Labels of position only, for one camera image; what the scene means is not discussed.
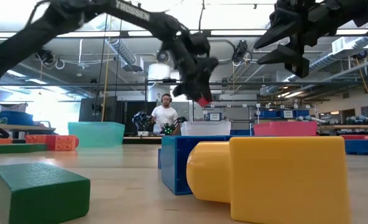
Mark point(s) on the blue tub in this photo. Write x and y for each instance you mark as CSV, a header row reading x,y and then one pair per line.
x,y
16,119

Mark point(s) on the spiral ventilation duct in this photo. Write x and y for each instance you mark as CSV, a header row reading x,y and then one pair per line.
x,y
122,51

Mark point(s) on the blue crate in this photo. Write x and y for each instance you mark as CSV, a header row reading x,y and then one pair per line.
x,y
241,132

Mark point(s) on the small orange block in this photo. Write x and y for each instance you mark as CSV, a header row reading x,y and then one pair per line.
x,y
0,141

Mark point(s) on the black cabinet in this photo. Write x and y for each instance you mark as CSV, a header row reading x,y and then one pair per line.
x,y
87,109

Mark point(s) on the silver ventilation duct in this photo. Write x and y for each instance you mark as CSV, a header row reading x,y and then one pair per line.
x,y
336,56

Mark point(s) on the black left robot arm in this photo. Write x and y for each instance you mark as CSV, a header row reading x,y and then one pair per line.
x,y
159,23

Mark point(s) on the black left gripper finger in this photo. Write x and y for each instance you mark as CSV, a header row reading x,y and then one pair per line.
x,y
182,89
202,89

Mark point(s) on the large blue block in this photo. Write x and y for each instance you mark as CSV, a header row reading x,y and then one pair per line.
x,y
174,161

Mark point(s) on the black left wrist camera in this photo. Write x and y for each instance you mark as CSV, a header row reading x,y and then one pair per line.
x,y
199,45

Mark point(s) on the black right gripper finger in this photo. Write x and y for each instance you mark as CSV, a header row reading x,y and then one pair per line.
x,y
280,29
283,53

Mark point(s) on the wooden workbench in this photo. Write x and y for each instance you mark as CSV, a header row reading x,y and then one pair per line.
x,y
352,127

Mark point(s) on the person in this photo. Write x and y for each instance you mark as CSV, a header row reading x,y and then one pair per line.
x,y
163,116

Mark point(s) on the distant black robot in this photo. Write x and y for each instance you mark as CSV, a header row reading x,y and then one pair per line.
x,y
142,121

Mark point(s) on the wooden side table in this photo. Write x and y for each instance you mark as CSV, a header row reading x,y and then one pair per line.
x,y
31,128

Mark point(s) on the large yellow stud block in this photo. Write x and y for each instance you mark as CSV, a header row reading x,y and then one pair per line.
x,y
280,180

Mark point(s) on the large green block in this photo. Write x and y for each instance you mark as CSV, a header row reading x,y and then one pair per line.
x,y
38,196

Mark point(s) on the red plastic bin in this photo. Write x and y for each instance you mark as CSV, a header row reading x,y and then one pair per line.
x,y
283,128

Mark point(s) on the small blue block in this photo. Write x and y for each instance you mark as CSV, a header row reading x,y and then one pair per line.
x,y
359,147

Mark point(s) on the teal plastic bin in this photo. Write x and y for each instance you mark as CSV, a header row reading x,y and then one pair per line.
x,y
94,133

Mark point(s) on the thin green block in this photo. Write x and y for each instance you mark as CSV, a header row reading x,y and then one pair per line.
x,y
16,148

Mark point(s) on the white cylindrical tank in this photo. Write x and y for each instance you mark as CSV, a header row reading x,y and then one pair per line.
x,y
157,71

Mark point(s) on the small red block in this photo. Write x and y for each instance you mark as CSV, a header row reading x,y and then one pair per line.
x,y
204,101

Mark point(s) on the black aluminium table frame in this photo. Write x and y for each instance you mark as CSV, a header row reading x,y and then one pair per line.
x,y
140,140

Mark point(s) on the clear plastic bin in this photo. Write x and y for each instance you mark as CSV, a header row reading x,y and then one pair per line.
x,y
205,128

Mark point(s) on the shelf with blue bins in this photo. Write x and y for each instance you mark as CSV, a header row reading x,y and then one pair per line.
x,y
268,114

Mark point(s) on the black ceiling camera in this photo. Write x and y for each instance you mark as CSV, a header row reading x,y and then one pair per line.
x,y
45,56
240,51
163,56

